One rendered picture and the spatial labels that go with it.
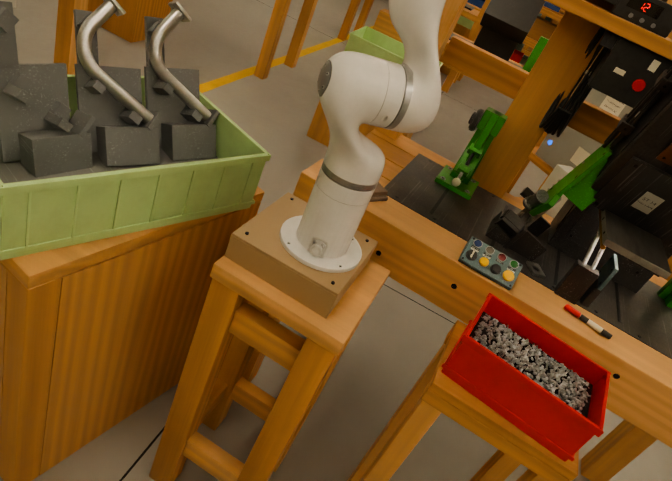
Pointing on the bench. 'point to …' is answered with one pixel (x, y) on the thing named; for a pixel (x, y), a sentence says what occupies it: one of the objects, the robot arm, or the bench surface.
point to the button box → (489, 263)
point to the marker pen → (588, 321)
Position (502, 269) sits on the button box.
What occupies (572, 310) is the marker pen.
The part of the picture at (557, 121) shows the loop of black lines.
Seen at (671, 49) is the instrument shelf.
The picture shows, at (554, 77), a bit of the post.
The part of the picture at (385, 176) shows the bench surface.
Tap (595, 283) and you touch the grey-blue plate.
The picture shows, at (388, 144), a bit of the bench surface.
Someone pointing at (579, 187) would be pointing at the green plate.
